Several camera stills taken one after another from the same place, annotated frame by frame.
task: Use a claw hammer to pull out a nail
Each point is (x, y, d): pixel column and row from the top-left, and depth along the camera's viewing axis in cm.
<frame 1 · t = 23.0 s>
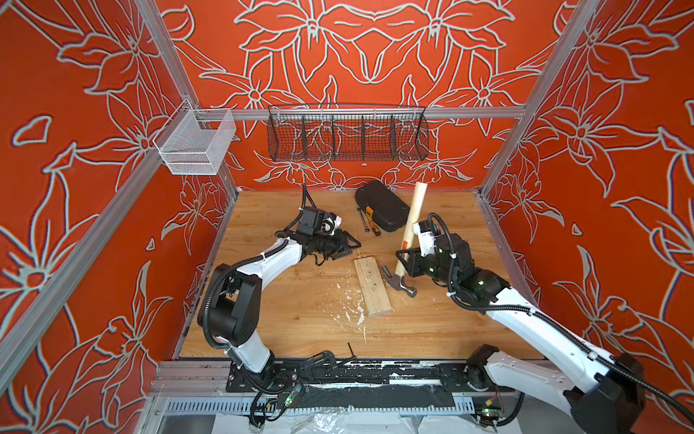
left hand: (358, 245, 84), fingers open
right hand: (398, 248, 75), fingers closed
light wooden block: (374, 294, 87), point 4 cm above the table
black tool case: (382, 206, 112), point 4 cm above the table
screwdriver beside case: (364, 221, 111), on the table

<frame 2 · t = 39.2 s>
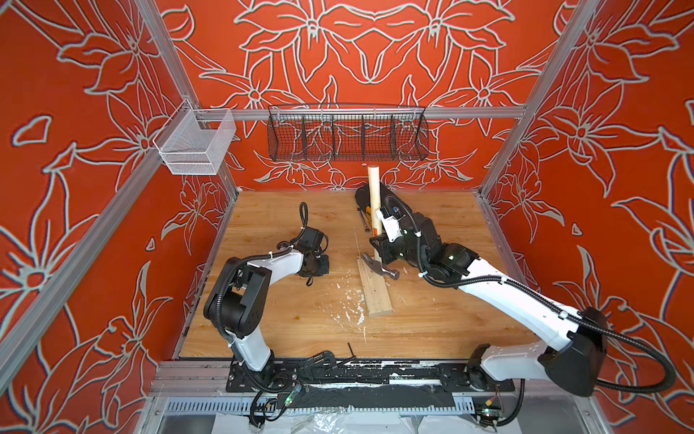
left hand: (324, 266, 96), fingers closed
right hand: (373, 233, 74), fingers closed
the named things where they were.

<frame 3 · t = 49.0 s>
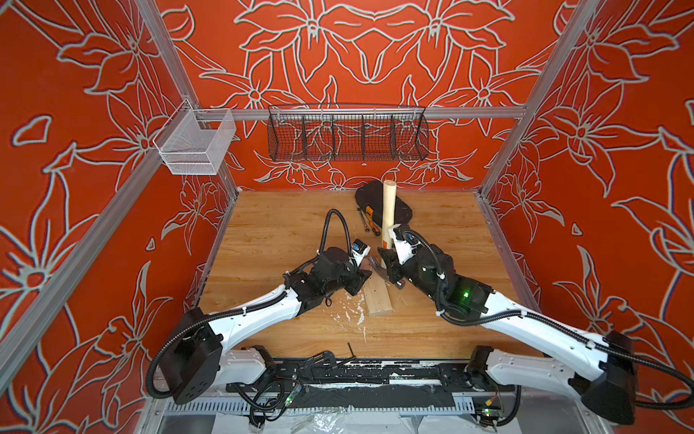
left hand: (367, 267, 79), fingers open
right hand: (381, 242, 71), fingers closed
the named things where they were.

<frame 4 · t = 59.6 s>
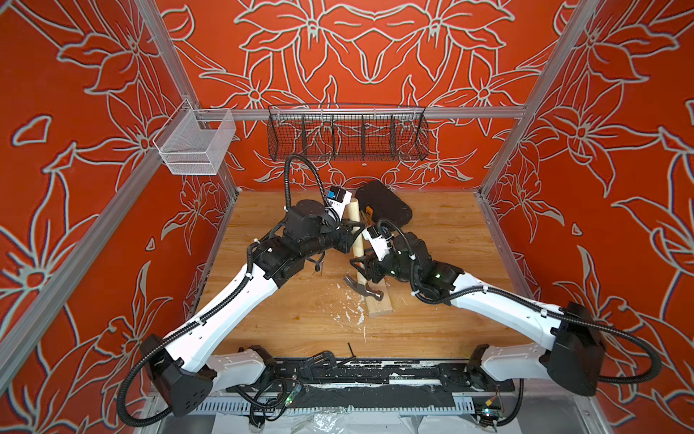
left hand: (361, 221, 66), fingers closed
right hand: (355, 251, 74), fingers open
wooden handle claw hammer: (361, 285, 77), point 15 cm above the table
